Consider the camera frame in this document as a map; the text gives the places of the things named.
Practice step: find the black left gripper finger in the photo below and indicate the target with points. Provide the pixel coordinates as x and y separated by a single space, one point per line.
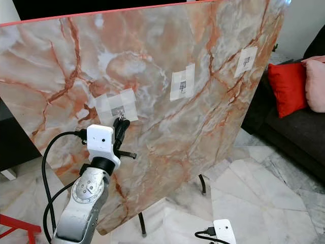
125 128
118 127

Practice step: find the dark brass key bunch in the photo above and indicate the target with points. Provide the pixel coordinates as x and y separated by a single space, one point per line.
122 117

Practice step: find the marble pattern folding table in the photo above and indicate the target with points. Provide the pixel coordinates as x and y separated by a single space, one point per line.
157 46

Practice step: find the black low tv console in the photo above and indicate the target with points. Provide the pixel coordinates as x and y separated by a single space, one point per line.
15 137

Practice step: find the red plastic stool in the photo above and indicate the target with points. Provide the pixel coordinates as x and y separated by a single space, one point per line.
20 226

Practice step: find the dark grey sofa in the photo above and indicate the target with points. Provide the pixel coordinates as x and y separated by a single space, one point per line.
289 137

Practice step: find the red cushion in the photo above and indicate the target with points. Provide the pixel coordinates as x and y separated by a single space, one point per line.
287 89

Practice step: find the pink cushion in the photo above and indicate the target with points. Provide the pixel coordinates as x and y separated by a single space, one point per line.
316 84

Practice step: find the clear adhesive wall hook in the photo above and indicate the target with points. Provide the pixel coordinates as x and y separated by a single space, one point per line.
110 100
246 61
183 81

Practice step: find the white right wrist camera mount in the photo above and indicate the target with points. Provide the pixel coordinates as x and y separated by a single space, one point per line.
224 231

